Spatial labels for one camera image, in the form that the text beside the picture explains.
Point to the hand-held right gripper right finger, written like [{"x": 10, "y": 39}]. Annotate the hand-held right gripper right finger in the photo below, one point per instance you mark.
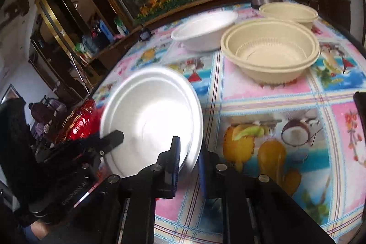
[{"x": 202, "y": 172}]

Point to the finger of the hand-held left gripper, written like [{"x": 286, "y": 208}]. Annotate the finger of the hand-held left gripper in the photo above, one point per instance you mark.
[{"x": 113, "y": 139}]

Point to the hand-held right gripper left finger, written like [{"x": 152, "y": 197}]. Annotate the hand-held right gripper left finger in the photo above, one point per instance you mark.
[{"x": 176, "y": 164}]

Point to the red dish rack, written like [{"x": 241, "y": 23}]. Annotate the red dish rack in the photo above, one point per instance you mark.
[{"x": 80, "y": 124}]

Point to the white deep plate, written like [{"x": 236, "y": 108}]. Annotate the white deep plate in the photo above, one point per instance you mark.
[{"x": 148, "y": 112}]

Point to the white foam bowl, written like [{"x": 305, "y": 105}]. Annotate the white foam bowl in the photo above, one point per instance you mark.
[{"x": 204, "y": 29}]

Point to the small beige plastic bowl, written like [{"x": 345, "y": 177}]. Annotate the small beige plastic bowl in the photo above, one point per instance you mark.
[{"x": 288, "y": 14}]

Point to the person's left forearm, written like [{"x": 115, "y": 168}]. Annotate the person's left forearm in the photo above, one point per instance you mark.
[{"x": 38, "y": 231}]

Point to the printed fruit tablecloth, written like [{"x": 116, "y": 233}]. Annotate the printed fruit tablecloth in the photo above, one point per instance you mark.
[{"x": 271, "y": 101}]

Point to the small black clock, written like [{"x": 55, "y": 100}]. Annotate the small black clock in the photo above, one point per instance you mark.
[{"x": 145, "y": 34}]

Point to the white bottle with green cap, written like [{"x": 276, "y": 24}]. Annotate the white bottle with green cap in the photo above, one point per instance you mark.
[{"x": 121, "y": 28}]

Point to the gold framed glass cabinet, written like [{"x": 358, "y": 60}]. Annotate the gold framed glass cabinet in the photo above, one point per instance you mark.
[{"x": 57, "y": 32}]

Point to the black smartphone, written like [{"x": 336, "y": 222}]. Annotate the black smartphone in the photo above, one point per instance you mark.
[{"x": 360, "y": 129}]

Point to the framed wall picture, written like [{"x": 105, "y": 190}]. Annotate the framed wall picture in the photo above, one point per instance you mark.
[{"x": 8, "y": 94}]

